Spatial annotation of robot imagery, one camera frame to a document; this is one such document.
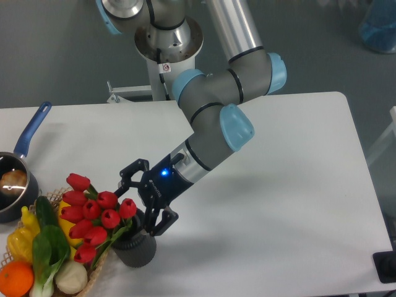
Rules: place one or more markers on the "yellow bell pepper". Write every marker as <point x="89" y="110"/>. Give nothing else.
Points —
<point x="19" y="244"/>

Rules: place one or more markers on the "blue translucent container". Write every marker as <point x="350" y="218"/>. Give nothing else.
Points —
<point x="377" y="30"/>

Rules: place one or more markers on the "dark grey ribbed vase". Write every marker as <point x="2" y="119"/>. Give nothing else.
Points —
<point x="135" y="247"/>

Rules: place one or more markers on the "blue handled saucepan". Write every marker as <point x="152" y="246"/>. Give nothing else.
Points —
<point x="11" y="205"/>

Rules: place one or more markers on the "green cucumber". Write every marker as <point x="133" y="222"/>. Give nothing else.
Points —
<point x="45" y="212"/>

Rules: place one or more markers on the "black device at edge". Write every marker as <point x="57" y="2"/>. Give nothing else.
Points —
<point x="385" y="266"/>

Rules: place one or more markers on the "brown bread bun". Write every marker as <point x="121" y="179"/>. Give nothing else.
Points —
<point x="13" y="183"/>

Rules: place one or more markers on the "orange fruit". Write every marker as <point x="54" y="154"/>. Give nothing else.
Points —
<point x="16" y="278"/>

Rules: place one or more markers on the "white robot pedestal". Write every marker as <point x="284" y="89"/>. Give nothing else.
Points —
<point x="167" y="53"/>

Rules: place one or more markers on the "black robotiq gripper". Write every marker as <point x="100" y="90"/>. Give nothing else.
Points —
<point x="158" y="187"/>

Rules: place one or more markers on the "white frame at right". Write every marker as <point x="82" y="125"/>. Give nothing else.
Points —
<point x="383" y="142"/>

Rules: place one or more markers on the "beige mushroom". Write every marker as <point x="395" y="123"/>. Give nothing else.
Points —
<point x="71" y="278"/>

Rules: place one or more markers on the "yellow corn cob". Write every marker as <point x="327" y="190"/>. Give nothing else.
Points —
<point x="72" y="252"/>

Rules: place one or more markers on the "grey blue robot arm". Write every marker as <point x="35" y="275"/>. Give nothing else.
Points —
<point x="210" y="103"/>

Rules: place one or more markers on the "red tulip bouquet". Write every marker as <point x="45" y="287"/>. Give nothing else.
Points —
<point x="98" y="217"/>

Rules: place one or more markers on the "green bok choy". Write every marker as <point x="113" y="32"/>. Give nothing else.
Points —
<point x="50" y="250"/>

